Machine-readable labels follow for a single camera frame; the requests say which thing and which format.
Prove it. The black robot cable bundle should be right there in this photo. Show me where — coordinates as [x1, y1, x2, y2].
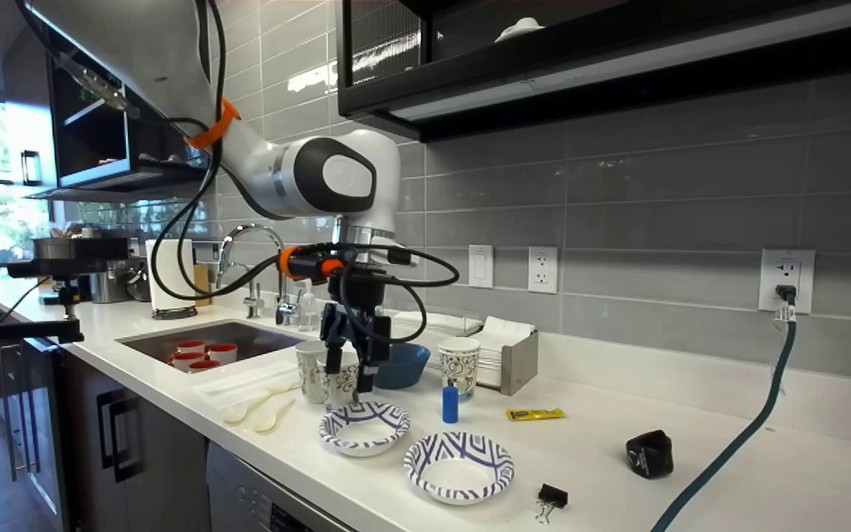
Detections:
[144, 0, 463, 350]

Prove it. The dishwasher front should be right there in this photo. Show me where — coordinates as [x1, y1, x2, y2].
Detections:
[203, 441, 349, 532]

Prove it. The black binder clip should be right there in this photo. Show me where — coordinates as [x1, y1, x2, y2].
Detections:
[532, 481, 569, 526]

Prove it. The patterned paper cup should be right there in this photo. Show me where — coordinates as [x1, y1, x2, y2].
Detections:
[291, 337, 331, 402]
[311, 350, 365, 415]
[436, 337, 483, 402]

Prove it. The yellow packet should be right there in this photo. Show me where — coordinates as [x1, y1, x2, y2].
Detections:
[506, 406, 566, 427]

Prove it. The clear soap bottle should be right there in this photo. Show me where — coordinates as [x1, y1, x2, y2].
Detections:
[288, 279, 322, 335]

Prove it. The white paper towel roll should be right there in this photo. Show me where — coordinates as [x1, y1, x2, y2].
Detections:
[142, 236, 200, 319]

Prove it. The small glass jar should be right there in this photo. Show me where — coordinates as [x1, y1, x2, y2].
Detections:
[17, 149, 45, 189]

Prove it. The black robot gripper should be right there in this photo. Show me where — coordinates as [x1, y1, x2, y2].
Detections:
[319, 266, 395, 396]

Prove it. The small blue bottle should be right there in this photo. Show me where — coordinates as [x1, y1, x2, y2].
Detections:
[439, 379, 460, 427]

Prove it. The dark blue bowl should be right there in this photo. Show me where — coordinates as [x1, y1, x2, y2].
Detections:
[374, 341, 435, 391]

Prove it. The small blue patterned paper bowl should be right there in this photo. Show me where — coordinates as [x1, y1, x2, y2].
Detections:
[317, 400, 410, 458]

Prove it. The white wall outlet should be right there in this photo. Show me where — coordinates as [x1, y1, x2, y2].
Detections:
[525, 245, 560, 297]

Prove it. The small black block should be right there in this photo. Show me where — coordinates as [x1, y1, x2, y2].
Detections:
[624, 428, 677, 481]

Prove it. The white light switch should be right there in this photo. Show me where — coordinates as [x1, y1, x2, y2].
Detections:
[467, 243, 495, 289]

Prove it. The black camera stand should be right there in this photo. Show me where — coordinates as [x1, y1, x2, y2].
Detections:
[0, 232, 136, 350]

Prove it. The white plastic spoon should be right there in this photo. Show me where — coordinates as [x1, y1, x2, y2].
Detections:
[252, 394, 300, 438]
[222, 385, 296, 428]

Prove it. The teal green power cable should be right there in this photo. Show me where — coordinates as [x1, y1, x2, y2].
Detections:
[646, 313, 800, 532]

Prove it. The steel sink basin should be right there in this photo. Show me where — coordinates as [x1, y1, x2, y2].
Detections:
[116, 319, 303, 376]

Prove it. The chrome sink faucet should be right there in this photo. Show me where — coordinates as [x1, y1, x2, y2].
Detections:
[212, 223, 296, 329]

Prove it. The dark upper wall cabinet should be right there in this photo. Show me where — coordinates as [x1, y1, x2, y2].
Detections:
[337, 0, 851, 141]

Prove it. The white outlet with black plug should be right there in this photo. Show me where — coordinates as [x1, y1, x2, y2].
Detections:
[755, 248, 819, 319]

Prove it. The large blue patterned paper bowl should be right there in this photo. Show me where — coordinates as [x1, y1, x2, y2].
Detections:
[401, 428, 517, 509]

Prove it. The black cabinet door handle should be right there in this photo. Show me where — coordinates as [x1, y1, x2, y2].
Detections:
[95, 387, 148, 484]

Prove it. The dark open wall shelf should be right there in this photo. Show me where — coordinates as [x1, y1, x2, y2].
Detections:
[45, 47, 212, 198]

